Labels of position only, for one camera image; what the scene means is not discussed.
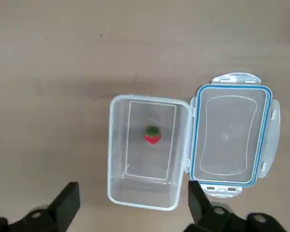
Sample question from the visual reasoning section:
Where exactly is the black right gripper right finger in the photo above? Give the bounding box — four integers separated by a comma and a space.
183, 180, 290, 232

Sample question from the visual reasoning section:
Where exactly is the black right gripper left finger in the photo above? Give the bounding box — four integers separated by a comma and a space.
0, 182, 81, 232

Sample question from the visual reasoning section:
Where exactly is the red toy strawberry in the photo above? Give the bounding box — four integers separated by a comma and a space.
145, 126, 162, 145

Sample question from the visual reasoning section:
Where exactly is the clear plastic box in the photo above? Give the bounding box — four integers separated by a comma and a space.
107, 94, 193, 212

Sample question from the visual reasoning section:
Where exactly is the clear lid with blue seal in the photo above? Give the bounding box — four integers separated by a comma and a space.
189, 71, 281, 199

